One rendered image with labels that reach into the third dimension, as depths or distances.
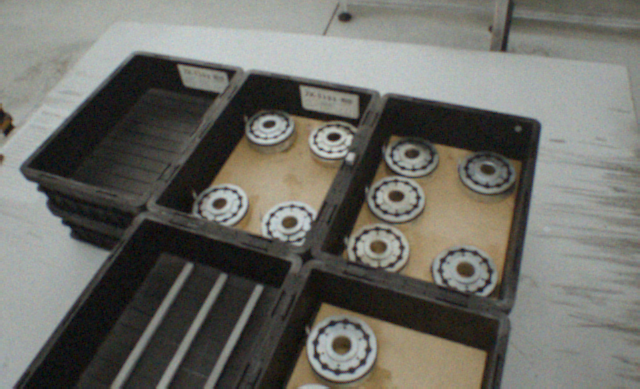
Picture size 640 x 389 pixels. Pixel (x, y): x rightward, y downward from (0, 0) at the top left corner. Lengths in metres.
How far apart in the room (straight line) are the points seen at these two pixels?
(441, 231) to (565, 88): 0.67
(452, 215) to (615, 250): 0.36
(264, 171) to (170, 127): 0.27
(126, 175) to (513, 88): 0.97
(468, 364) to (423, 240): 0.22
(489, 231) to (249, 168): 0.47
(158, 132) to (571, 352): 0.93
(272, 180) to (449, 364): 0.47
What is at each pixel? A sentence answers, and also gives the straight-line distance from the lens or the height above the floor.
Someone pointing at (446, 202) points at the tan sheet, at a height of 0.83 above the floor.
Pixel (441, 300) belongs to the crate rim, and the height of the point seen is 0.92.
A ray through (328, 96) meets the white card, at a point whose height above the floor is 0.90.
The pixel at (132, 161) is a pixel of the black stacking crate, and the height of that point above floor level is 0.83.
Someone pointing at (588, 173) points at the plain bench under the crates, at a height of 0.70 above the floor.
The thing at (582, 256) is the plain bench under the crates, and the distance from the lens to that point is 1.12.
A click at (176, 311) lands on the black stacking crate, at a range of 0.90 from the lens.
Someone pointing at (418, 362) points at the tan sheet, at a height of 0.83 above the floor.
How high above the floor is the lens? 1.58
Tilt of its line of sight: 48 degrees down
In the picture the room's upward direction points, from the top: 7 degrees counter-clockwise
